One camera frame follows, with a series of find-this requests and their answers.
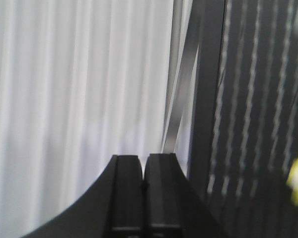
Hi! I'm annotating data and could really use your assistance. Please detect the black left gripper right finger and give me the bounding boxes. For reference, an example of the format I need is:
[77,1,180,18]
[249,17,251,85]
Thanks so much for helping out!
[145,154,228,238]

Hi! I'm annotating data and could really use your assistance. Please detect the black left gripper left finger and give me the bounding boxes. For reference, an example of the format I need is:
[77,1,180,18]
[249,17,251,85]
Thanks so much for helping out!
[26,155,144,238]

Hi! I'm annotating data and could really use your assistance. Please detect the black perforated pegboard panel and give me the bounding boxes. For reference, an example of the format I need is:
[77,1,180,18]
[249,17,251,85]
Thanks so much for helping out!
[188,0,298,238]

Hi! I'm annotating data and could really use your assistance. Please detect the grey pleated curtain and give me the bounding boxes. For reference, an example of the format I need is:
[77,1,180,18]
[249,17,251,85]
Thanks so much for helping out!
[0,0,192,238]

